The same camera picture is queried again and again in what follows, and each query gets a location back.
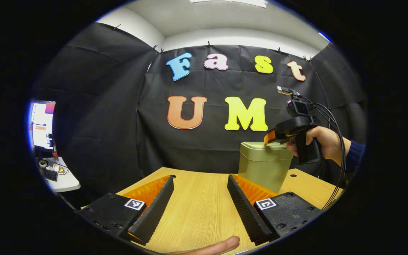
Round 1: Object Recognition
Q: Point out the black backdrop cloth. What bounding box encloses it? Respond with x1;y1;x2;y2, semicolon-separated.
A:
30;22;367;202

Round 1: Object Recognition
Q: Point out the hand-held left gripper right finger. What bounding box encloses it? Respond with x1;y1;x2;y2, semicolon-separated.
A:
227;174;323;245

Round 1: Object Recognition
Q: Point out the ceiling light panel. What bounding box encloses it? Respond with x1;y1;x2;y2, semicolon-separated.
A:
190;0;268;9

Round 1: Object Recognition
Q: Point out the black cable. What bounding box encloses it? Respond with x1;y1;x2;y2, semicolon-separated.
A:
310;102;347;210

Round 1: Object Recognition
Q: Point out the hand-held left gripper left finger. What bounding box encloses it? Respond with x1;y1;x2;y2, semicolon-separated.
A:
76;175;175;245

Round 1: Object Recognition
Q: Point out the green desktop garbage bin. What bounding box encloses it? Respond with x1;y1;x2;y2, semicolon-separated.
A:
238;142;294;193

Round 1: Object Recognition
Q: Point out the computer monitor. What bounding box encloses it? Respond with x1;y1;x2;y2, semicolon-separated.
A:
29;100;56;158

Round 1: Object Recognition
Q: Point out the white side table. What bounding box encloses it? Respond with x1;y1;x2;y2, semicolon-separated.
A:
38;156;81;193

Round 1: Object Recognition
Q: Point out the wooden desktop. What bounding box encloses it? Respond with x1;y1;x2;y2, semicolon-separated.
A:
80;166;344;255

